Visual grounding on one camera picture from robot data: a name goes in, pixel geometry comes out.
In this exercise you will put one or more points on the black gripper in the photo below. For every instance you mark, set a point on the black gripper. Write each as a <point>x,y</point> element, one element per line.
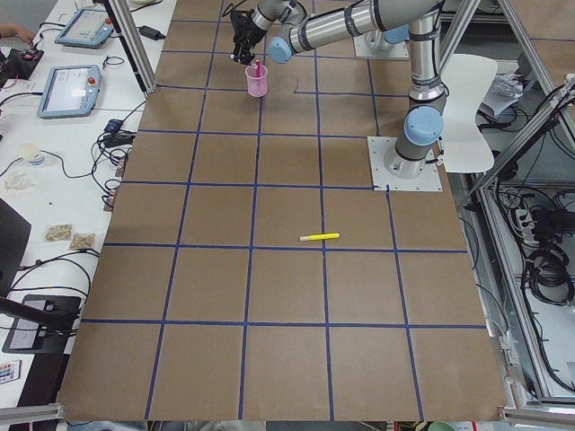
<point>246,33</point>

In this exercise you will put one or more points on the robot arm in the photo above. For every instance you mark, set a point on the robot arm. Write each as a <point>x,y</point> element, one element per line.
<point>386,40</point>
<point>300,32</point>

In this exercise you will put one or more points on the pink mesh cup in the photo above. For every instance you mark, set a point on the pink mesh cup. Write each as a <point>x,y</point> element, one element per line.
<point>252,89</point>

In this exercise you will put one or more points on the black power adapter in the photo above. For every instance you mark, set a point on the black power adapter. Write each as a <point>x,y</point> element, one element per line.
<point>150,33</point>

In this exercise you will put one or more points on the far blue teach pendant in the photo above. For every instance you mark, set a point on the far blue teach pendant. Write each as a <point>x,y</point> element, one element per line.
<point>88,28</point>

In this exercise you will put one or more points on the blue teach pendant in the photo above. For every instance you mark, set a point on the blue teach pendant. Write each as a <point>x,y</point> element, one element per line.
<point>88,28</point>
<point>70,92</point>

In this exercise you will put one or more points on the near blue teach pendant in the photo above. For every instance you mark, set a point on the near blue teach pendant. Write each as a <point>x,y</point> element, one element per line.
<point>70,92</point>

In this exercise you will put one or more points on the yellow marker pen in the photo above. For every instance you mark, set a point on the yellow marker pen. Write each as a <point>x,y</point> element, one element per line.
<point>319,237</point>

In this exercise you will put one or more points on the white plastic chair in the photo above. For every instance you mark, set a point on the white plastic chair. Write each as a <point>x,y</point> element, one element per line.
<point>468,79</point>

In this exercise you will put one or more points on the small remote control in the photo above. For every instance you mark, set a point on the small remote control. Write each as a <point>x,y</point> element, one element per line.
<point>10,371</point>

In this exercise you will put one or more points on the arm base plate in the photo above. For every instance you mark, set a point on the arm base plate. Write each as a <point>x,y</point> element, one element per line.
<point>390,172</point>
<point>363,51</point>

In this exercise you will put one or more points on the aluminium frame post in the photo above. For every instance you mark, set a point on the aluminium frame post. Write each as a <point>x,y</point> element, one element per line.
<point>129,37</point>

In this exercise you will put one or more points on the black camera stand base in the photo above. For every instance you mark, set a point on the black camera stand base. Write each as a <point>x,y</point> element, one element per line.
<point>42,324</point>

